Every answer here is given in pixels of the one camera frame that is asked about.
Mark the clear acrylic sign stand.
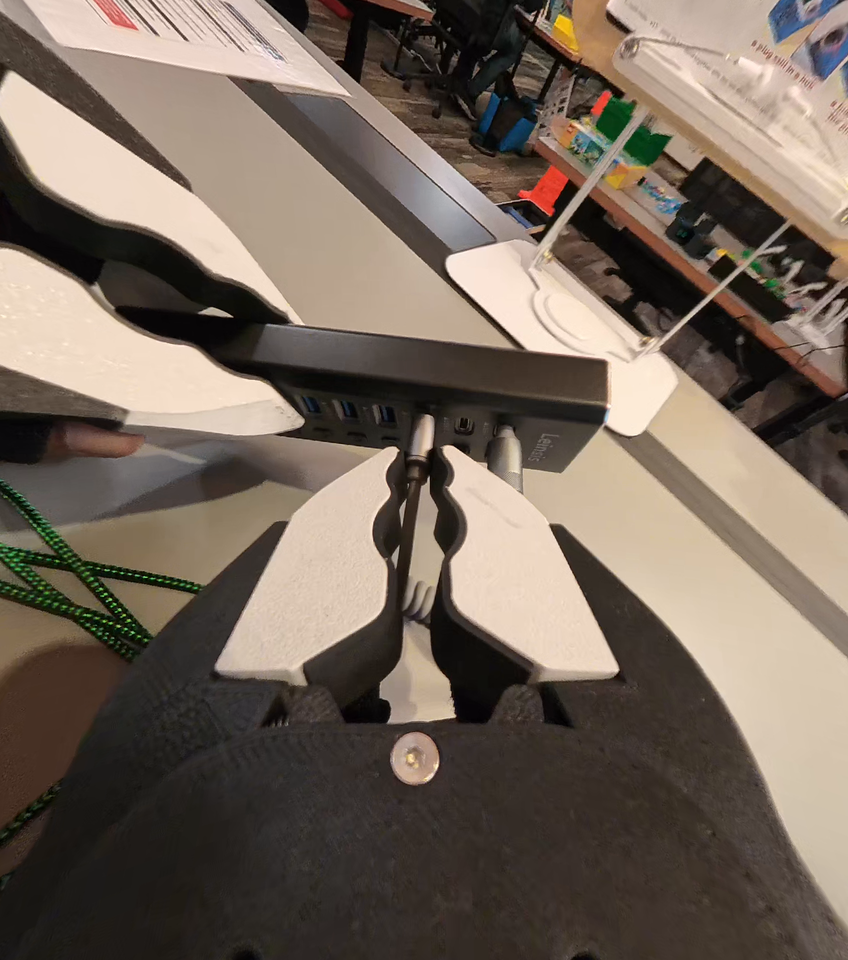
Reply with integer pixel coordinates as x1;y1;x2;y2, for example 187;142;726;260
445;30;848;438

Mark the black office chair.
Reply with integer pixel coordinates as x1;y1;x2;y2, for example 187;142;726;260
382;0;541;121

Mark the colourful toy box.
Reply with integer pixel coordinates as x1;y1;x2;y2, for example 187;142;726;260
555;116;650;189

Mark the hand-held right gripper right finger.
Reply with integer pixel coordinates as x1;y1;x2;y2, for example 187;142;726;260
430;446;621;702

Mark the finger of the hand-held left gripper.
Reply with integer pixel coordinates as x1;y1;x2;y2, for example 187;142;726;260
0;241;306;438
0;69;303;327

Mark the printed paper sheet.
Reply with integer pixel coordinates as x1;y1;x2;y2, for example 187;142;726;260
19;0;353;99

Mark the silver power plug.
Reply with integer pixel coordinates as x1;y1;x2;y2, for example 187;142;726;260
485;422;527;494

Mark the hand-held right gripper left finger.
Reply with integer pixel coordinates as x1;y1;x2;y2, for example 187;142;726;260
214;446;406;706

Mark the black USB hub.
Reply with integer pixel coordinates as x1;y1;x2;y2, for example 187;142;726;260
118;303;611;475

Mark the green toy block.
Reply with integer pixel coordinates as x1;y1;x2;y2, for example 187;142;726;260
595;97;674;162

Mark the grey cable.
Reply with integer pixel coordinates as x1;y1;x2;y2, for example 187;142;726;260
392;414;440;624

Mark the orange plastic part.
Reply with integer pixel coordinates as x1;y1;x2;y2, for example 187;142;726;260
527;166;572;213

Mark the blue bag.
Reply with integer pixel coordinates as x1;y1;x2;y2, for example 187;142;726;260
478;91;539;156

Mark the green braided cable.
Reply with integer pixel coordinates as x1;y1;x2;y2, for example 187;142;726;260
0;472;203;946

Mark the person's left hand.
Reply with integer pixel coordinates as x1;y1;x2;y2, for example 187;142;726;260
0;418;146;466

